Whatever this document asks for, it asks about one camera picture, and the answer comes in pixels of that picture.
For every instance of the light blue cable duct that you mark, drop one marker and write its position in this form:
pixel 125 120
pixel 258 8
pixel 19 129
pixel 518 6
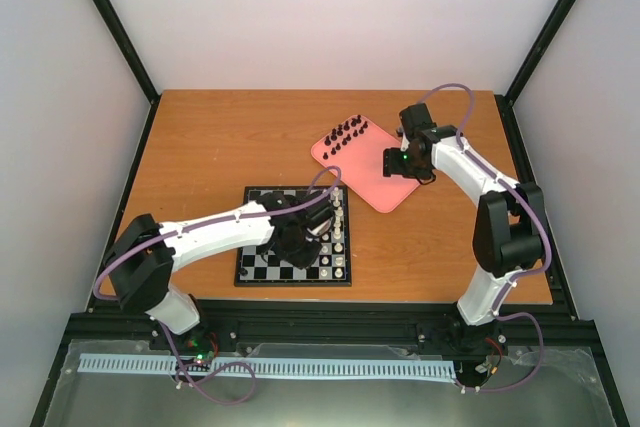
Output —
pixel 274 368

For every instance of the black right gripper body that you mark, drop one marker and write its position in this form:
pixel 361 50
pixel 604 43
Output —
pixel 406 166

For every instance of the black aluminium frame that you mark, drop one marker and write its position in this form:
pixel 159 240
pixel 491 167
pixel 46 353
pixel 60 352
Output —
pixel 334 322

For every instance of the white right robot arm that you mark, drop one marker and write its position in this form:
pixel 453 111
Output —
pixel 510 233

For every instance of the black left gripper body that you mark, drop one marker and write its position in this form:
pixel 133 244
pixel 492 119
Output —
pixel 296 252

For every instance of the pink plastic tray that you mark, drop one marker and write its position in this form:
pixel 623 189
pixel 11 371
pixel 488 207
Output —
pixel 361 162

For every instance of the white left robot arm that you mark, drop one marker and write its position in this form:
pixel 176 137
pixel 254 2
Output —
pixel 138 268

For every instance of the black and white chessboard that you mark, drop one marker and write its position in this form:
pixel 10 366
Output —
pixel 266 269

